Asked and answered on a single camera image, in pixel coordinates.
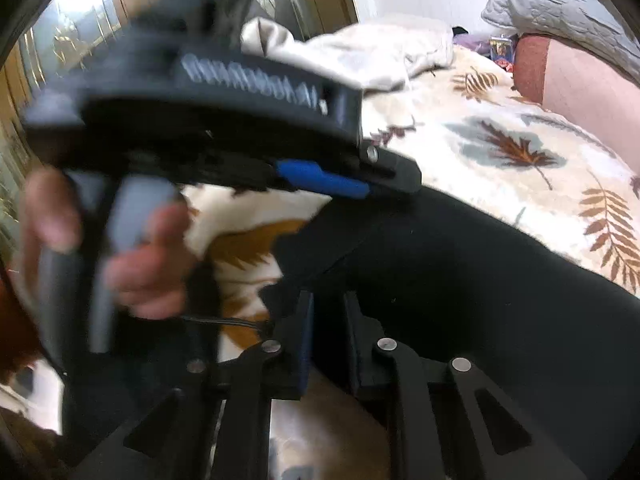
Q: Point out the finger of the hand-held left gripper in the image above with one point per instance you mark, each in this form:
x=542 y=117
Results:
x=400 y=175
x=320 y=177

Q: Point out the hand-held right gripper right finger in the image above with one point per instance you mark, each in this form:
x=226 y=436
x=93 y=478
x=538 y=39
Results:
x=356 y=345

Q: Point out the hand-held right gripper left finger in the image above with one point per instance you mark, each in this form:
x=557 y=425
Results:
x=303 y=345

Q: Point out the black pants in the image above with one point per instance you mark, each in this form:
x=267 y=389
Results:
x=475 y=285

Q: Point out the person's left hand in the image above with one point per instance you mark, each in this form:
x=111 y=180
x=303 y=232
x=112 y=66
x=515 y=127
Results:
x=145 y=260

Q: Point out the leaf-printed blanket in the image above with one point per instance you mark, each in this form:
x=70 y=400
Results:
x=440 y=105

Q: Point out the beige fleece cloth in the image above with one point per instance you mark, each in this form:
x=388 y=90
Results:
x=360 y=45

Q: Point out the purple cloth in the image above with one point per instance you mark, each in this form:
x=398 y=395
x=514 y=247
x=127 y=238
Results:
x=472 y=44

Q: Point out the small black item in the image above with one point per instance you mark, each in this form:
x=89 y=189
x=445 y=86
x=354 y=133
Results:
x=459 y=30

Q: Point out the small colourful box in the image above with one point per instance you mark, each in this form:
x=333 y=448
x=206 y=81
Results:
x=501 y=50

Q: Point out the pink cushion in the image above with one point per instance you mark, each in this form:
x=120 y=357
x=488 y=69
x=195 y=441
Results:
x=585 y=90

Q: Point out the grey quilted pillow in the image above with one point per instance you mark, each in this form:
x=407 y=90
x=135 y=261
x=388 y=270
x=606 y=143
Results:
x=550 y=0

